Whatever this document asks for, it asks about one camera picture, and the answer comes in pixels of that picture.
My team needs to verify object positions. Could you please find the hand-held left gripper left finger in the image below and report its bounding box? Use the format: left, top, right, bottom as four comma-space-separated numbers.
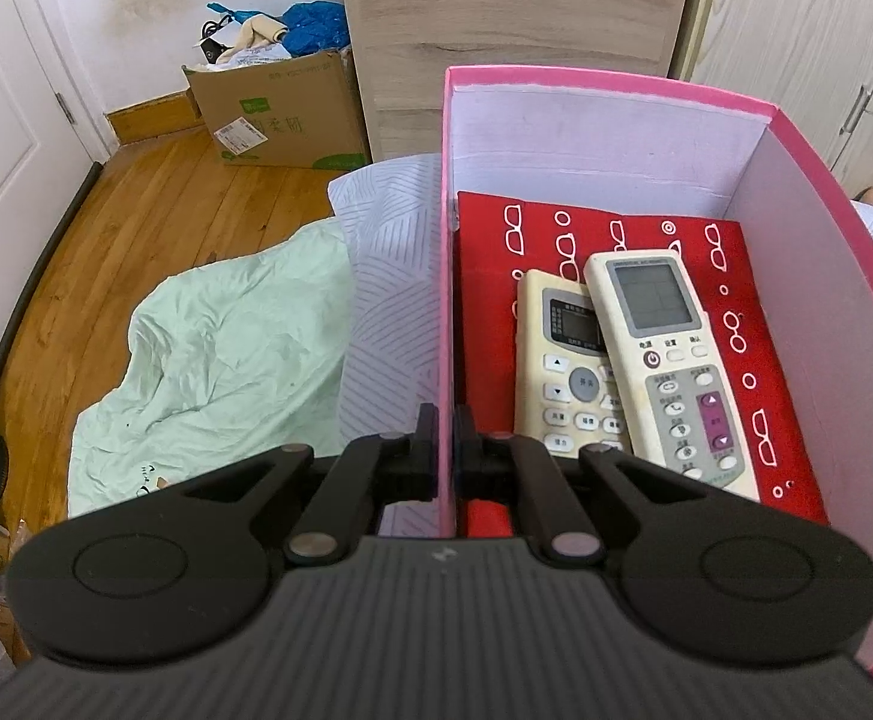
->
181, 403, 441, 565

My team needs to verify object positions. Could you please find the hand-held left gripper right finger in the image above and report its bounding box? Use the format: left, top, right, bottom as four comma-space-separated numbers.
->
455, 405, 711, 567

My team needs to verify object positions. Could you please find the cream remote with round button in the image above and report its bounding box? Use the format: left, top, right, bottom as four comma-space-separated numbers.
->
515, 268, 632, 460

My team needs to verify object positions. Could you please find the cream remote with purple buttons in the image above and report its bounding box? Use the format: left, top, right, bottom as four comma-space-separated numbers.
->
584, 249, 761, 502

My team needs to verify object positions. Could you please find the pink cardboard box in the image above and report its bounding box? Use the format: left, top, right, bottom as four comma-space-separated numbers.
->
432, 66, 873, 680

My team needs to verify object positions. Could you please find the pale green sheet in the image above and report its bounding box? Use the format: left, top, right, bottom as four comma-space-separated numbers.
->
67, 217, 355, 518

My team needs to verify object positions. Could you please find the red patterned flat packet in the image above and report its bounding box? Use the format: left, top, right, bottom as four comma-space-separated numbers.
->
455, 191, 831, 541

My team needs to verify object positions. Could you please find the brown cardboard box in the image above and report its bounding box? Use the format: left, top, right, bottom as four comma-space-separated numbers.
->
182, 49, 373, 170

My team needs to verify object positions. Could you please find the black door draft stopper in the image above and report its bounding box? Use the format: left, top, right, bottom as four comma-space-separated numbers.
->
0, 161, 106, 410

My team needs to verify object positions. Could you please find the wooden shelf cabinet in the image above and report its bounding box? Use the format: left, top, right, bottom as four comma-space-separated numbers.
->
335, 0, 700, 162

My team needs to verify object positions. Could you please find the blue plastic bag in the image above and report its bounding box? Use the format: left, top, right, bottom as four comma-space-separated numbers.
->
282, 1, 351, 57

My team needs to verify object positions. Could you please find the beige plush toy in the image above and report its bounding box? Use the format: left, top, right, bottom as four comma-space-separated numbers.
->
218, 11, 287, 65

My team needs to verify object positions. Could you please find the light wooden wardrobe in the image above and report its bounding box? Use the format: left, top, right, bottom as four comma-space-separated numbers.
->
668, 0, 873, 200

